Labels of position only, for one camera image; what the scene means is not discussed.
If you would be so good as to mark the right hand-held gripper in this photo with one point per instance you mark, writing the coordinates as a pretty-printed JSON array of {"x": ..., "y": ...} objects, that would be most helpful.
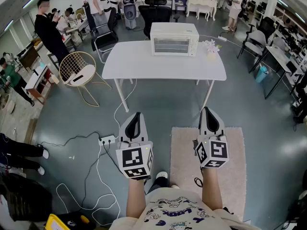
[{"x": 216, "y": 152}]

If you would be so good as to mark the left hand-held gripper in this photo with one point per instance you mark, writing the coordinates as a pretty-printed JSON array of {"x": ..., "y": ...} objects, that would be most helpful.
[{"x": 134, "y": 160}]

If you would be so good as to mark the glass oven door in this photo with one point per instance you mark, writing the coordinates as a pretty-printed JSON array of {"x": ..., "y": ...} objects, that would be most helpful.
[{"x": 171, "y": 45}]

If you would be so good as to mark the white oven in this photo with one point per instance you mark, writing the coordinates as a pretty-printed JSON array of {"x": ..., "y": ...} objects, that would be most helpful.
[{"x": 173, "y": 29}]

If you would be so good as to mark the person's left forearm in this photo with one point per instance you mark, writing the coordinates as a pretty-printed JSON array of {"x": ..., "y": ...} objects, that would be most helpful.
[{"x": 135, "y": 198}]

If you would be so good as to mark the person's right forearm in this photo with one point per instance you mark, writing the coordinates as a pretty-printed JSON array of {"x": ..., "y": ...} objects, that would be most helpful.
[{"x": 212, "y": 188}]

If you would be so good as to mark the white power strip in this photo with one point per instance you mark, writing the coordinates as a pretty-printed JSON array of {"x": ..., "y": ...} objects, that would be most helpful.
[
  {"x": 106, "y": 140},
  {"x": 222, "y": 38}
]

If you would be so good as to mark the white table leg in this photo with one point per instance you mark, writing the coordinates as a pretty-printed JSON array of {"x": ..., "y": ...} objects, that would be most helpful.
[{"x": 208, "y": 93}]

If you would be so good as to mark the white shoe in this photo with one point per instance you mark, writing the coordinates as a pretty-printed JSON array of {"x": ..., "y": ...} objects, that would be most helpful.
[{"x": 161, "y": 174}]

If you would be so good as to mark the pink rug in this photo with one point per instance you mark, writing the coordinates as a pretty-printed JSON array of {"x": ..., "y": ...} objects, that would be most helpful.
[{"x": 230, "y": 176}]

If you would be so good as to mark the black trousers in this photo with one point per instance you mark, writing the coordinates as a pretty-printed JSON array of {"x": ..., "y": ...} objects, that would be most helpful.
[{"x": 158, "y": 184}]

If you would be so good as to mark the teal bin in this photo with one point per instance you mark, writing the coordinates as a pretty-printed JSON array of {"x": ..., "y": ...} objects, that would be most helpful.
[{"x": 261, "y": 74}]

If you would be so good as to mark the pink flowers in cream pot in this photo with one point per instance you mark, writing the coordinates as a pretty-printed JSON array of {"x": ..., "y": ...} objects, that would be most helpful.
[{"x": 211, "y": 49}]

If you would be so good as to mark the black phone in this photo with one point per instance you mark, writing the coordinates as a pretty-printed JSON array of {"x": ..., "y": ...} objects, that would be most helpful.
[{"x": 78, "y": 78}]

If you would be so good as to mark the white seat cushion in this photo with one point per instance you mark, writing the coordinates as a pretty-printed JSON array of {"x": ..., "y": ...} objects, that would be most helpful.
[{"x": 84, "y": 72}]

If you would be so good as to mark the cream printed t-shirt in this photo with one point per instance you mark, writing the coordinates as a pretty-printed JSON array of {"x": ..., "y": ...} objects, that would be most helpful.
[{"x": 182, "y": 212}]

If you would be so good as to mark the black cantilever chair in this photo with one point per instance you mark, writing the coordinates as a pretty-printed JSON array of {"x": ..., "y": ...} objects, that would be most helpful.
[{"x": 105, "y": 37}]

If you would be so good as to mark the grey armchair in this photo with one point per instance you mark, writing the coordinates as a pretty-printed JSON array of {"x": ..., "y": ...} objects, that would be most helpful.
[{"x": 257, "y": 39}]

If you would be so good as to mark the white black-legged desk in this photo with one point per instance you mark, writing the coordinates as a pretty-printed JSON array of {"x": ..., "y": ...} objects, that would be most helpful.
[{"x": 280, "y": 56}]

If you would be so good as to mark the white side table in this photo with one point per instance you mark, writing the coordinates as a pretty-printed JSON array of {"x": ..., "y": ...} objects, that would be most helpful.
[{"x": 37, "y": 77}]

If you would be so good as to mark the white robot machine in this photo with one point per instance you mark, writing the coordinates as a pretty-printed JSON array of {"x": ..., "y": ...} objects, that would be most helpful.
[{"x": 129, "y": 13}]

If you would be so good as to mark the black mesh office chair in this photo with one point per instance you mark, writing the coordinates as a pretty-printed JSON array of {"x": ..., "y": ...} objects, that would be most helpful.
[{"x": 153, "y": 13}]

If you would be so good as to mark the shelf rack of black devices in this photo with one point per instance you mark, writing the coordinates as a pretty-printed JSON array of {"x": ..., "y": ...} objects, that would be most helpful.
[{"x": 292, "y": 37}]

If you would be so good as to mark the white ornate dressing table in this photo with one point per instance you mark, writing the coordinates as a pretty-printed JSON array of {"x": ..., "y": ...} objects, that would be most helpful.
[{"x": 201, "y": 3}]

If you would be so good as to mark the yellow box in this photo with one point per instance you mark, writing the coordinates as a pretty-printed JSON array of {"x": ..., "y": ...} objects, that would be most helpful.
[{"x": 54, "y": 223}]

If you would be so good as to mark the purple chair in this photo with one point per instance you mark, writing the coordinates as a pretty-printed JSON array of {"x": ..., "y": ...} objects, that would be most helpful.
[{"x": 180, "y": 0}]

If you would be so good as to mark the black bag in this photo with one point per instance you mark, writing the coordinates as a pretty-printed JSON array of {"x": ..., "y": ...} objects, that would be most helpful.
[{"x": 24, "y": 198}]

